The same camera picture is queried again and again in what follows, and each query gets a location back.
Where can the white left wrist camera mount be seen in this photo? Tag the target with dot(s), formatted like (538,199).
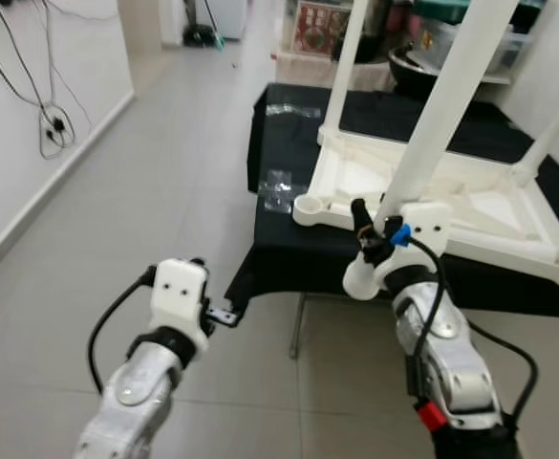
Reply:
(182,292)

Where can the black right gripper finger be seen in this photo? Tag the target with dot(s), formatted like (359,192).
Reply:
(362,229)

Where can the clear tape strip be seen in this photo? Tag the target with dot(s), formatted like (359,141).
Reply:
(293,110)

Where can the black wok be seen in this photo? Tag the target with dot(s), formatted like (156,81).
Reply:
(413,67)

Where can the black round floor device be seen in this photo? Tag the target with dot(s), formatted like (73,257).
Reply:
(198,36)

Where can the red printed box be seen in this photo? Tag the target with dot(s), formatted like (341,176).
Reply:
(319,29)

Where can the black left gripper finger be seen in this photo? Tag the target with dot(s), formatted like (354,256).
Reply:
(235,289)
(198,262)

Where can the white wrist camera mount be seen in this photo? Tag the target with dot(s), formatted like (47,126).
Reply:
(430,222)
(182,292)

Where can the beige patterned cloth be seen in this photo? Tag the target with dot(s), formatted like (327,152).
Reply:
(303,69)

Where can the clear plastic storage box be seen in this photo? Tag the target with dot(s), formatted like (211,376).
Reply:
(513,48)

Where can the white appliance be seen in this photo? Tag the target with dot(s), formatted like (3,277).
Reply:
(226,14)

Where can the black bag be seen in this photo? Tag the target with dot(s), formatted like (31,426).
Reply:
(384,24)

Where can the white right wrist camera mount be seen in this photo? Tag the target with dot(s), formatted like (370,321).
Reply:
(430,222)

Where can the green pot lid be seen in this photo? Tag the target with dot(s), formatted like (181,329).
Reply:
(432,10)

